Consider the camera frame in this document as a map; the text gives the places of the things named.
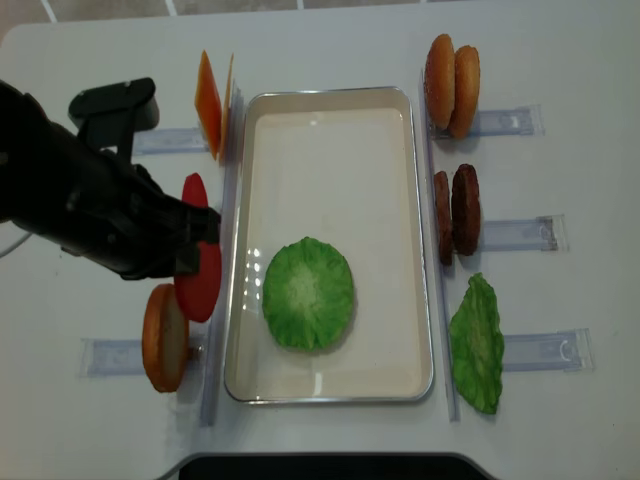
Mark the sesame bun top outer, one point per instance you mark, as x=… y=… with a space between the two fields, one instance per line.
x=440 y=81

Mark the bun half front left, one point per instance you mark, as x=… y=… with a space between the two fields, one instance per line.
x=165 y=338

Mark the green lettuce leaf on tray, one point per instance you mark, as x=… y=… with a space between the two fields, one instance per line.
x=308 y=296

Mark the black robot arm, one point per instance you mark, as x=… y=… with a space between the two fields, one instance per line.
x=35 y=154

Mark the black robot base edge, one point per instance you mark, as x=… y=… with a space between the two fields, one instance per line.
x=325 y=466

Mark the large brown meat patty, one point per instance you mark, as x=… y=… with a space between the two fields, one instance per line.
x=466 y=210

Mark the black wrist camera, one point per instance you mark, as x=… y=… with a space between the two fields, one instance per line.
x=110 y=115

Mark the standing green lettuce leaf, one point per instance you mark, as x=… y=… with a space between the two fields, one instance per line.
x=477 y=347

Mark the red tomato slice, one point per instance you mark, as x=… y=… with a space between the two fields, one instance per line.
x=202 y=280
x=194 y=192

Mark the bun half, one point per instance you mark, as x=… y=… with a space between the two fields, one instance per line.
x=165 y=338
x=467 y=87

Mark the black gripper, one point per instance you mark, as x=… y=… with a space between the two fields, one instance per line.
x=117 y=216

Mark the right clear acrylic rack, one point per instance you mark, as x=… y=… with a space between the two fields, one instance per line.
x=568 y=350

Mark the small brown meat patty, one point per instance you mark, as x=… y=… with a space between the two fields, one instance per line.
x=443 y=214

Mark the orange cheese slice left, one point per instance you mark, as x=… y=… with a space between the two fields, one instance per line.
x=208 y=105

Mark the orange cheese slice right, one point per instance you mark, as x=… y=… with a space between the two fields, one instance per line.
x=226 y=112

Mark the left clear acrylic rack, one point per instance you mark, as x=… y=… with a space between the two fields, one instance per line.
x=123 y=358

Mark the white metal tray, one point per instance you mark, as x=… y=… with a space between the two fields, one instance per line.
x=339 y=166

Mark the orange cheese slice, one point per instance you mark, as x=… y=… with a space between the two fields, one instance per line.
x=226 y=112
x=208 y=105

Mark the bun half inner right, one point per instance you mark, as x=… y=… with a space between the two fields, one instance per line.
x=467 y=87

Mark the clear acrylic rack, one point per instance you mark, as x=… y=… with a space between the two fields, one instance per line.
x=568 y=350
x=123 y=358

